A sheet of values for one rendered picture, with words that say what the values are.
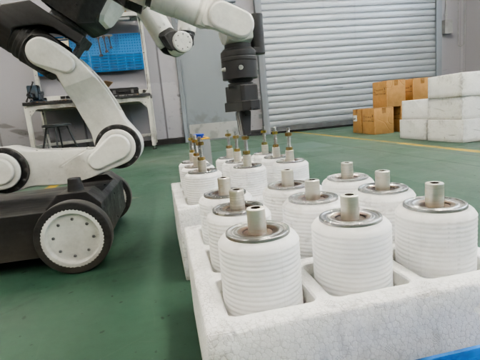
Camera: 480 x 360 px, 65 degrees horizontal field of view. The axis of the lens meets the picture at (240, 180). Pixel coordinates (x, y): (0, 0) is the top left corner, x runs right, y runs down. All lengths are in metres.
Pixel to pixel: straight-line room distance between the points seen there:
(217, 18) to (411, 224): 0.63
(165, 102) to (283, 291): 5.74
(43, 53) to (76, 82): 0.12
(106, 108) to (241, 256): 0.95
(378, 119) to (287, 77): 2.15
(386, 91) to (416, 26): 2.86
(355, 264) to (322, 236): 0.05
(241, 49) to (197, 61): 5.22
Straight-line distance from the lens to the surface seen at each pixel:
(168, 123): 6.10
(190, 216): 0.91
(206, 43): 6.22
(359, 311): 0.44
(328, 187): 0.71
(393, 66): 7.15
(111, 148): 1.25
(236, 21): 0.94
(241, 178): 0.95
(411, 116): 3.96
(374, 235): 0.45
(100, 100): 1.29
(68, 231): 1.13
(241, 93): 0.94
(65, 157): 1.32
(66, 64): 1.29
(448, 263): 0.53
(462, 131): 3.45
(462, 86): 3.43
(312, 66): 6.50
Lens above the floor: 0.39
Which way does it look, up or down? 10 degrees down
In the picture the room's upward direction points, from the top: 5 degrees counter-clockwise
